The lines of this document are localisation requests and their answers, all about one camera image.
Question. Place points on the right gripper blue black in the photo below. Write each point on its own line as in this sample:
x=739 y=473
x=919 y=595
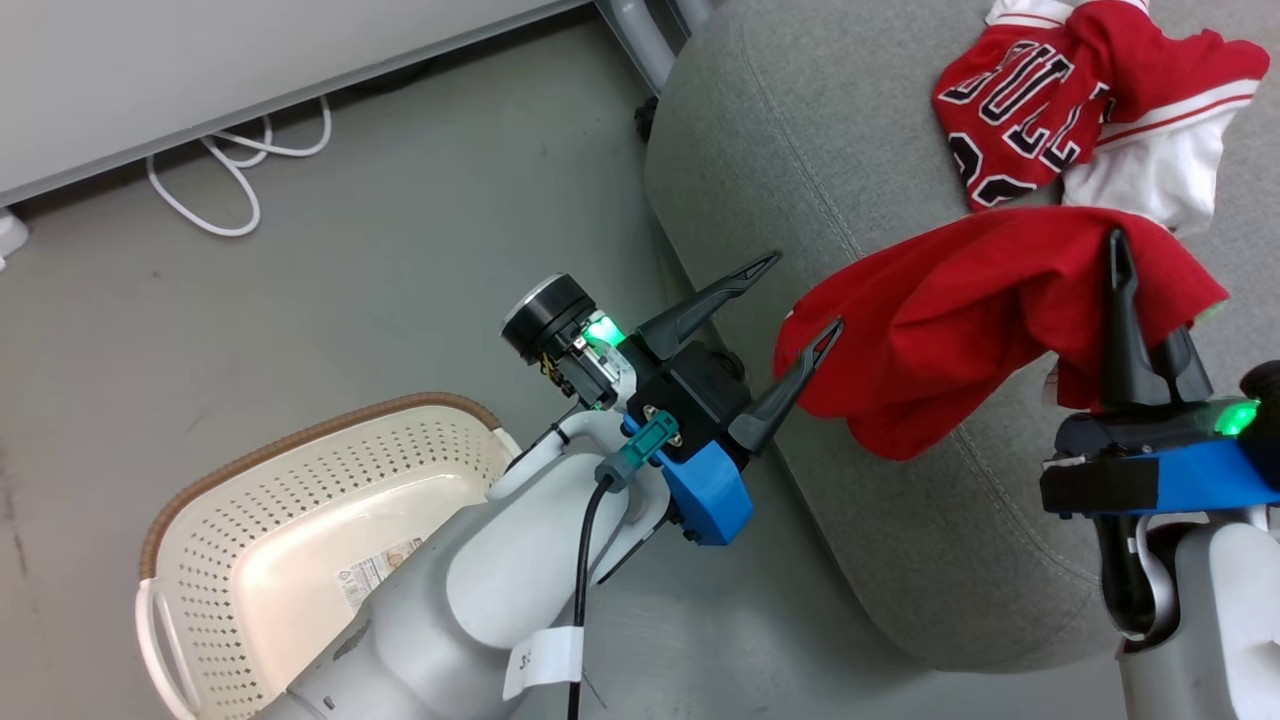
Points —
x=1150 y=460

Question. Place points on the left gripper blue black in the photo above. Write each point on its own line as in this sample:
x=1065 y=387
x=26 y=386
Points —
x=690 y=400

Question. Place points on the plain red garment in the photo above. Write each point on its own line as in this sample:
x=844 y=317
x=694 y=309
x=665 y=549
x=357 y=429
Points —
x=950 y=330

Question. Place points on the red Bulls jersey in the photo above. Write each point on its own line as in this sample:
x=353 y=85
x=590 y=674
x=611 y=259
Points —
x=1040 y=100

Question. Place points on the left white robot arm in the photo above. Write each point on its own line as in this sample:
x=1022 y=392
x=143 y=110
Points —
x=450 y=610

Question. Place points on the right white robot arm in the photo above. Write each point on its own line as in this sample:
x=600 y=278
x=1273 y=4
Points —
x=1220 y=620

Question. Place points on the grey fabric sofa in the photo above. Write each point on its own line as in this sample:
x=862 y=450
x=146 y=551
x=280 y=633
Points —
x=900 y=560

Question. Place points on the small black caster wheel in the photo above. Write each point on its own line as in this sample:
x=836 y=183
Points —
x=647 y=118

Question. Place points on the paper label sticker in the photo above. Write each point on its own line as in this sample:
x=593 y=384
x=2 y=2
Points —
x=380 y=572

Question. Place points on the cream perforated laundry basket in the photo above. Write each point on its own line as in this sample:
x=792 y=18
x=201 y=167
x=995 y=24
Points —
x=300 y=520

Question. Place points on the white partition panel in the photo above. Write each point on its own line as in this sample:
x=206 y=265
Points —
x=250 y=70

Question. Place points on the white power strip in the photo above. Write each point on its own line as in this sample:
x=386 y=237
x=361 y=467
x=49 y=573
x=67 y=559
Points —
x=10 y=238

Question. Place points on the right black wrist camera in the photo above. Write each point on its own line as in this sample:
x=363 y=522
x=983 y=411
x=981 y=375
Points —
x=1265 y=385

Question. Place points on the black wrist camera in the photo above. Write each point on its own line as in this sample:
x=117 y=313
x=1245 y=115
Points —
x=1265 y=385
x=550 y=315

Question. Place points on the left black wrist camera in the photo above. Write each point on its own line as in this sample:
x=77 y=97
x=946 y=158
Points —
x=550 y=315

